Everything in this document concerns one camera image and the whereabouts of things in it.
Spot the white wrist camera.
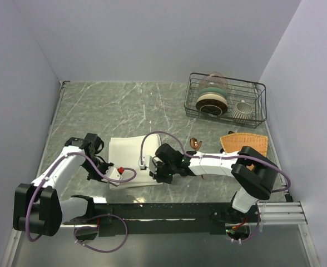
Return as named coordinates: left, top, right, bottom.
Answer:
left=105, top=166, right=123, bottom=186
left=139, top=155, right=157, bottom=173

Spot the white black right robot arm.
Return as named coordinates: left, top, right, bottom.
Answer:
left=140, top=144, right=278, bottom=222

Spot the grey ribbed cup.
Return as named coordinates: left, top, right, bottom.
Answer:
left=231, top=100, right=253, bottom=123

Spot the cream white plate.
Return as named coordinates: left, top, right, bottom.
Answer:
left=197, top=92, right=227, bottom=105

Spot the aluminium frame rail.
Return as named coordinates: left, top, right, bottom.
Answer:
left=13, top=202, right=308, bottom=229

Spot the white cloth napkin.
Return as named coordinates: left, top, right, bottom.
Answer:
left=108, top=134, right=163, bottom=190

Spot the woven bamboo tray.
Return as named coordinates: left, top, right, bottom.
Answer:
left=220, top=132, right=269, bottom=156

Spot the dark brown glossy bowl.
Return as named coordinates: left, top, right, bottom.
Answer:
left=195, top=98, right=228, bottom=116

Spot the rose gold fork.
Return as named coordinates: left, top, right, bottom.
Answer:
left=192, top=141, right=202, bottom=151

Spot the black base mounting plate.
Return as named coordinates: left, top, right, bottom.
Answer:
left=66, top=202, right=259, bottom=237

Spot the rose gold spoon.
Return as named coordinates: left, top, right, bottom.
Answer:
left=190, top=137, right=202, bottom=151

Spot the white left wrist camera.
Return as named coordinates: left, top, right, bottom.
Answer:
left=105, top=166, right=123, bottom=186

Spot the teal green plate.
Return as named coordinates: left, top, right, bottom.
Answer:
left=198, top=87, right=228, bottom=98

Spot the dark wire dish rack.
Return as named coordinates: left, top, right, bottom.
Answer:
left=184, top=72, right=267, bottom=128

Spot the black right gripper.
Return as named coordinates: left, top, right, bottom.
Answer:
left=150, top=160, right=177, bottom=185

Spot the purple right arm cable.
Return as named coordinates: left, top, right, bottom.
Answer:
left=140, top=131, right=292, bottom=244

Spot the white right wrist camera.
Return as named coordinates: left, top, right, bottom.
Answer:
left=139, top=155, right=157, bottom=173

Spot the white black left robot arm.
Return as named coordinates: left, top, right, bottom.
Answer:
left=13, top=133, right=113, bottom=241

